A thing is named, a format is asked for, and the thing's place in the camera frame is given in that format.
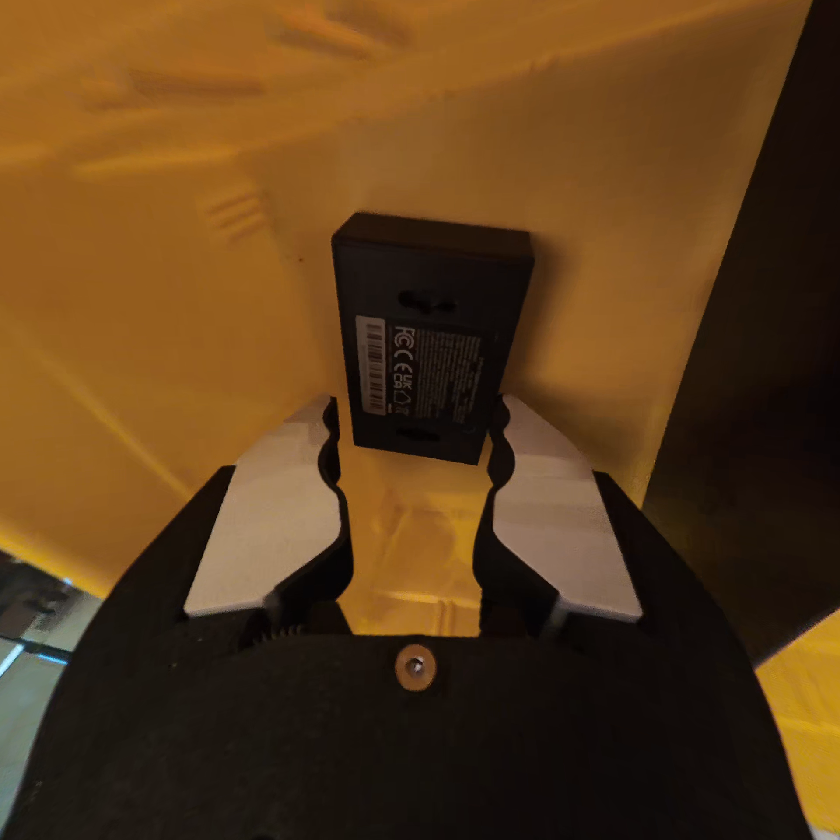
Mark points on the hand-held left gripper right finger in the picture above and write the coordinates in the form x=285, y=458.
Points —
x=558, y=531

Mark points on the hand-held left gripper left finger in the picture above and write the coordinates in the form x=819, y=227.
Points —
x=269, y=525

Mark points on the black ethernet switch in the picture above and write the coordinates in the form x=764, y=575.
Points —
x=433, y=341

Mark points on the yellow plastic bin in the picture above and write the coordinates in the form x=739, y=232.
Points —
x=164, y=295

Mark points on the black bin divider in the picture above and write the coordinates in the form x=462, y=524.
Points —
x=754, y=394

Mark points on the green tinted window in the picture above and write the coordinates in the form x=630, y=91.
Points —
x=33, y=630

